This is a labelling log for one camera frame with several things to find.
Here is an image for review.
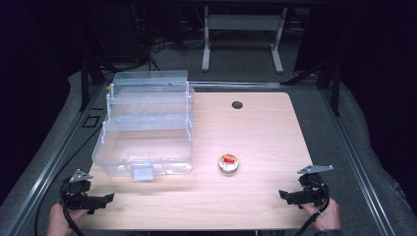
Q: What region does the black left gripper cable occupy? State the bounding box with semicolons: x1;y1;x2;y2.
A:
60;178;86;236

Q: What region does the thin black floor cable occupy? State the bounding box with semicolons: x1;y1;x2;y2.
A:
33;127;102;236

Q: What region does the black metal stand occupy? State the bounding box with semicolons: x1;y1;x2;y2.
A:
79;53;109;112
280;57;342;116

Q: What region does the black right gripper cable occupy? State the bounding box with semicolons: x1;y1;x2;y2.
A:
293;180;330;236

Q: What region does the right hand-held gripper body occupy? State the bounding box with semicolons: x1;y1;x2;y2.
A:
296;164;330;208

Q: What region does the person's right hand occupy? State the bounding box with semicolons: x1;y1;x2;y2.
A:
301;198;342;232

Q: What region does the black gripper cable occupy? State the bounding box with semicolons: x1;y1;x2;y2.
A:
60;178;86;236
293;180;330;236

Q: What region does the aluminium floor rail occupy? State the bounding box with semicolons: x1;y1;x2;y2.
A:
319;88;398;236
0;85;109;236

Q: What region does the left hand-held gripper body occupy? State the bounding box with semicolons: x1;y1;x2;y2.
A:
60;168;99;211

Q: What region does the person's left hand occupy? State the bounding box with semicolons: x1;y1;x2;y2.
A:
46;202;89;236

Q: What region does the small round tin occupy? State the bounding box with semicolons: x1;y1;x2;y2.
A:
217;153;240;174

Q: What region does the white metal desk frame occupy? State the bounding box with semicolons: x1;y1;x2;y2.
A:
201;5;289;74

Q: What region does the clear plastic tiered storage box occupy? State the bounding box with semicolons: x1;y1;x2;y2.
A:
91;69;196;182

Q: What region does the bundle of black floor cables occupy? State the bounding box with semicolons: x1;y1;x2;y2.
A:
129;4;206;72

